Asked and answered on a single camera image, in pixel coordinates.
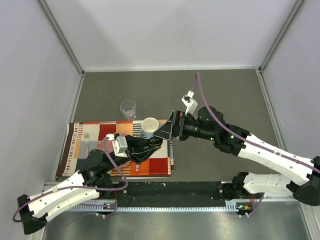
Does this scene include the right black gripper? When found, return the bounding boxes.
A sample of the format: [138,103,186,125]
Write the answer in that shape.
[153,111,217,142]

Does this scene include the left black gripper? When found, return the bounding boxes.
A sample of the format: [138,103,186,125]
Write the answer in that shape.
[105,134,161,172]

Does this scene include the black earbud case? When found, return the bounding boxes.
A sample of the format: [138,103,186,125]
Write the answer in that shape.
[147,136,164,148]

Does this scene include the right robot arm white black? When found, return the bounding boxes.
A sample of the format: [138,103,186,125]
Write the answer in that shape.
[154,106,320,206]

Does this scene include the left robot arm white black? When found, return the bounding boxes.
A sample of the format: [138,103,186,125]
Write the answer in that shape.
[12,133,163,235]

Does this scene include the white blue mug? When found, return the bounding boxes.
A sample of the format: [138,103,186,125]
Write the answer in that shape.
[141,117,159,139]

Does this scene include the clear plastic cup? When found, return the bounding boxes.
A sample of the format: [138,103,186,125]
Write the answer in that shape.
[120,100,137,121]

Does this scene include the pink polka dot plate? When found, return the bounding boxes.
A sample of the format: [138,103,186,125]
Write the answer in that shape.
[97,137,131,173]

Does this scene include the silver fork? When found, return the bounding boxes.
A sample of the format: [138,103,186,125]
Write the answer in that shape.
[84,132,90,157]

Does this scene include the orange patterned placemat cloth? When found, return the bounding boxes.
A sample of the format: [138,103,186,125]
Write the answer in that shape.
[55,120,175,178]

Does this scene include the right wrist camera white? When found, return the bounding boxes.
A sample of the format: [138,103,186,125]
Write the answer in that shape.
[181,90,198,115]

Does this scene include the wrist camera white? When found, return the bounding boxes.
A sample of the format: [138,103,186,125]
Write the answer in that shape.
[181,90,198,115]
[105,133,128,158]

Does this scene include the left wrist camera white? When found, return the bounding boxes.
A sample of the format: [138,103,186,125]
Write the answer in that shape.
[105,133,128,158]

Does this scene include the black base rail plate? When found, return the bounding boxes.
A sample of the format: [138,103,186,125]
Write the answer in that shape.
[117,181,238,208]

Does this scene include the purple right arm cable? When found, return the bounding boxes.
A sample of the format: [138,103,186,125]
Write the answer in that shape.
[190,71,320,218]

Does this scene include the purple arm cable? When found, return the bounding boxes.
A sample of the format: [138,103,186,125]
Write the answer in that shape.
[190,71,320,218]
[11,137,129,223]

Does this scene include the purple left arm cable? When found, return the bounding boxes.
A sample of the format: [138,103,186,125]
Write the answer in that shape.
[11,137,129,223]

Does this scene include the white comb cable duct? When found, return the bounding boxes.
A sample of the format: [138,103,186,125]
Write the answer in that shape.
[67,201,254,213]

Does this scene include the aluminium frame post left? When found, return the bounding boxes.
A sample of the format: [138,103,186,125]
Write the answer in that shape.
[37,0,85,76]

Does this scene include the aluminium frame post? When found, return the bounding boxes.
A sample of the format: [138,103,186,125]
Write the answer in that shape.
[37,0,85,76]
[258,0,306,74]

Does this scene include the aluminium frame post right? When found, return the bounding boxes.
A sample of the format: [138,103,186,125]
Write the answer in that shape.
[258,0,306,74]

